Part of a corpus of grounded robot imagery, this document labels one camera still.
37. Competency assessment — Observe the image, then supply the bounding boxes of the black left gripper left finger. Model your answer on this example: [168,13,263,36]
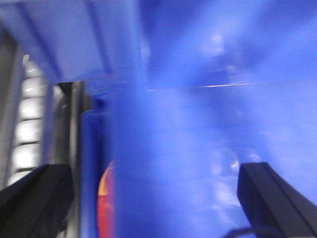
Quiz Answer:
[0,164,74,238]

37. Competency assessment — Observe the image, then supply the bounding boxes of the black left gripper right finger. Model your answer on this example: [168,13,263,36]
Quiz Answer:
[237,163,317,238]

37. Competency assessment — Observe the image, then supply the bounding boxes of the blue plastic bin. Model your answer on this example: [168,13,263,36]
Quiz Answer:
[0,0,317,238]

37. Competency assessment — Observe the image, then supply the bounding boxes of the white conveyor rollers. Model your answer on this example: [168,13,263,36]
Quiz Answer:
[7,55,47,185]

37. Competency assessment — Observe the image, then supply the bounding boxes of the red orange printed box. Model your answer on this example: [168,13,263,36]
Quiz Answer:
[97,160,115,238]

